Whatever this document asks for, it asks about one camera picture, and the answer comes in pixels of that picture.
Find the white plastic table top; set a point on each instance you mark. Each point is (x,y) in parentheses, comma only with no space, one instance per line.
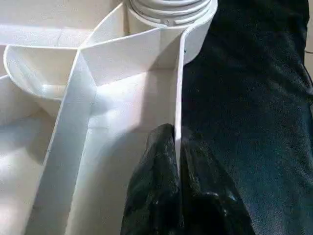
(49,122)

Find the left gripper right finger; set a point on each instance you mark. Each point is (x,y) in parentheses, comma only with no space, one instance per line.
(207,208)

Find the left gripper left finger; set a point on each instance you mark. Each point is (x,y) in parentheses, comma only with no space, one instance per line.
(156,191)

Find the white plastic table leg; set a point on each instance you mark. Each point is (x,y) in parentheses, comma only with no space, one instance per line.
(171,9)

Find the black work mat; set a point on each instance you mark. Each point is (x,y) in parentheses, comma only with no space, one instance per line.
(244,98)

